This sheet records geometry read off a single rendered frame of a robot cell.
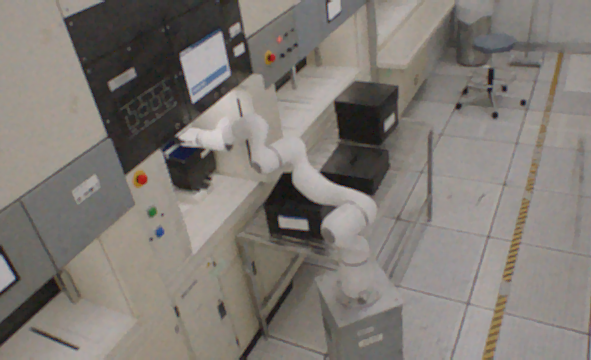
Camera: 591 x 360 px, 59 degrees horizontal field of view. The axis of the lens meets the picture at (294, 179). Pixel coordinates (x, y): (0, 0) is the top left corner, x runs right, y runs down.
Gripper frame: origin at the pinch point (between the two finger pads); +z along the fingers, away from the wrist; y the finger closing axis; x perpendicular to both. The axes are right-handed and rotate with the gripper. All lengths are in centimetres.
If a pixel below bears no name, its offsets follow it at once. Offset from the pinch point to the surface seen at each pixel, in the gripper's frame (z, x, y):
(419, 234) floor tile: -84, -119, 102
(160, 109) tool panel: -33, 34, -34
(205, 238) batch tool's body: -32, -32, -30
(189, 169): -10.4, -13.1, -8.2
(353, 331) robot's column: -106, -49, -37
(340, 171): -65, -33, 39
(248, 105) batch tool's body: -33.0, 11.2, 16.8
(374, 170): -81, -33, 45
